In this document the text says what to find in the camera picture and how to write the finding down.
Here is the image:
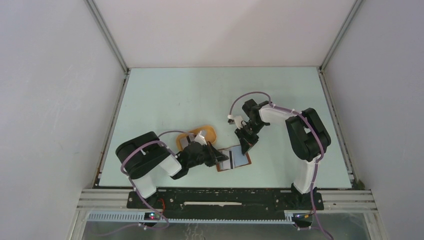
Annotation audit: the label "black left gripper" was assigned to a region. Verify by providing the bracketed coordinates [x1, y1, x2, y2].
[187, 140, 228, 168]

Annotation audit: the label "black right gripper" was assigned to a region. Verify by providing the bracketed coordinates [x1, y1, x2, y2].
[234, 121, 266, 155]

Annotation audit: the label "white striped credit cards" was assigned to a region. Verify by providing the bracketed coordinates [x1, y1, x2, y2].
[217, 149, 234, 172]

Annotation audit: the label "brown leather card holder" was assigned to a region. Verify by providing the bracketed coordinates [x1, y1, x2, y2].
[216, 145, 252, 172]

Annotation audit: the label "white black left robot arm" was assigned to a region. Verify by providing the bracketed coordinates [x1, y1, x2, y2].
[115, 131, 230, 208]

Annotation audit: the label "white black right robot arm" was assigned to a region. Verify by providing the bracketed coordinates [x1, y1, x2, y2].
[227, 99, 332, 209]

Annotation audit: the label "orange plastic tray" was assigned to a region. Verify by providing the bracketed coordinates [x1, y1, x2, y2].
[175, 125, 217, 151]

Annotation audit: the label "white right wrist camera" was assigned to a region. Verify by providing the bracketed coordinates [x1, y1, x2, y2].
[227, 114, 243, 129]

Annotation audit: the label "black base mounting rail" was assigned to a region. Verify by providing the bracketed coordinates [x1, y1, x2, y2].
[146, 187, 325, 221]

